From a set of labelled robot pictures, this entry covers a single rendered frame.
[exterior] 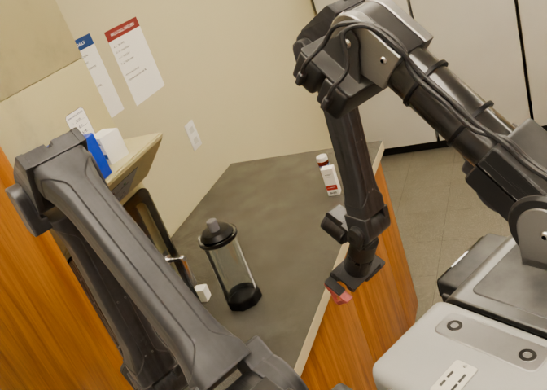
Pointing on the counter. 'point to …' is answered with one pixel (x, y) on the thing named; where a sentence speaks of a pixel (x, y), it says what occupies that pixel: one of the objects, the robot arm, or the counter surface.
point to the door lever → (183, 268)
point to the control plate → (124, 186)
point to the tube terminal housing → (51, 111)
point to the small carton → (111, 145)
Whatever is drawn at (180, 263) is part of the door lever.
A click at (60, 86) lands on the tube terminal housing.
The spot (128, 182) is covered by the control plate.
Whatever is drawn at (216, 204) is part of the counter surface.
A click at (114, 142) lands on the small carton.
